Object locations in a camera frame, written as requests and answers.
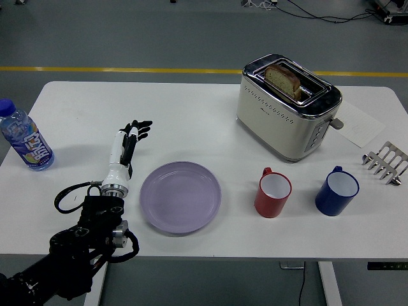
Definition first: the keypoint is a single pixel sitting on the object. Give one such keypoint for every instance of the silver metal toast rack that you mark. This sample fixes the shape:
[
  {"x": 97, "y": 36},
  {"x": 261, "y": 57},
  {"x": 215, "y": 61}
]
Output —
[{"x": 390, "y": 156}]

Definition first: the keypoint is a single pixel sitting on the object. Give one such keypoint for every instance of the yellow floor tape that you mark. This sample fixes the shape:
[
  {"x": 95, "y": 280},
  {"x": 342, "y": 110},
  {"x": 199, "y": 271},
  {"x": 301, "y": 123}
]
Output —
[{"x": 127, "y": 69}]

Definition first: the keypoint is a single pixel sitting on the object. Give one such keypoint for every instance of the large brown bread slice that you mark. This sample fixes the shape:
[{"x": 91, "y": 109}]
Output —
[{"x": 282, "y": 78}]

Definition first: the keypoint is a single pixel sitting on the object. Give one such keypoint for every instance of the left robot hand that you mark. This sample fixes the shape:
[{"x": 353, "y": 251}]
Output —
[{"x": 116, "y": 159}]

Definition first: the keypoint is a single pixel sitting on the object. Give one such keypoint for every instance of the cream and chrome toaster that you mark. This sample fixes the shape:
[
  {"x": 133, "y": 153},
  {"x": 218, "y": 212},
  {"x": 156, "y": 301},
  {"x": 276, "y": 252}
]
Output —
[{"x": 274, "y": 127}]

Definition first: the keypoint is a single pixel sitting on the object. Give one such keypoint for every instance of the blue cup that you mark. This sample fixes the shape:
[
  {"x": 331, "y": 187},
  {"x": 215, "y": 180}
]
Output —
[{"x": 331, "y": 204}]

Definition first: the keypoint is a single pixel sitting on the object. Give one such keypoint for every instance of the small pale bread slice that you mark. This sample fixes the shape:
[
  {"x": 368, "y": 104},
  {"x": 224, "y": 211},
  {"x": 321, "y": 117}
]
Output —
[{"x": 299, "y": 93}]

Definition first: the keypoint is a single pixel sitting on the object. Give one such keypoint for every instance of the white table leg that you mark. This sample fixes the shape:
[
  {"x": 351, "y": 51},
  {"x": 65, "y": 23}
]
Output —
[
  {"x": 97, "y": 296},
  {"x": 330, "y": 283}
]

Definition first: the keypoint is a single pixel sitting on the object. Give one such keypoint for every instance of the purple plate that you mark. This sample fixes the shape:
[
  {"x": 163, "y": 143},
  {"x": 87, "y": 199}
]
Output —
[{"x": 180, "y": 197}]

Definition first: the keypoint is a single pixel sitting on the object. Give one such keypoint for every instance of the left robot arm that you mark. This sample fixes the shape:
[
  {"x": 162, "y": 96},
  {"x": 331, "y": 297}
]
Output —
[{"x": 83, "y": 236}]

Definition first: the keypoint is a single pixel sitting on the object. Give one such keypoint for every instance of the white paper sheet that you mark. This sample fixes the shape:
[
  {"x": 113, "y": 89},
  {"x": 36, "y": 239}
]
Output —
[{"x": 361, "y": 126}]

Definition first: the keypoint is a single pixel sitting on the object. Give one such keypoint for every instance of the grey under-table bracket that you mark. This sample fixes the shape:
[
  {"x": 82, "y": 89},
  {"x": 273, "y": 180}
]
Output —
[{"x": 291, "y": 265}]

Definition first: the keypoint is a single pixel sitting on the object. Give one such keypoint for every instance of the black table control panel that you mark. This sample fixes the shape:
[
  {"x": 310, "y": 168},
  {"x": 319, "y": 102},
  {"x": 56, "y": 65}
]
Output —
[{"x": 387, "y": 266}]

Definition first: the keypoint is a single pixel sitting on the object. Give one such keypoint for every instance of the metal equipment frame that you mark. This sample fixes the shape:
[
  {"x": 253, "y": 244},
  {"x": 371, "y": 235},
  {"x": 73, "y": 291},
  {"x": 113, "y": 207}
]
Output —
[{"x": 393, "y": 14}]

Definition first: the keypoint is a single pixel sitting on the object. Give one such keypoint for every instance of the red cup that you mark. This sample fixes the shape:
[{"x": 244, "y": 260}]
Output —
[{"x": 271, "y": 205}]

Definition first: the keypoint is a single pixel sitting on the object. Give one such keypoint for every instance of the blue-capped drink bottle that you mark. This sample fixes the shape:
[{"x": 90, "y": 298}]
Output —
[{"x": 28, "y": 140}]

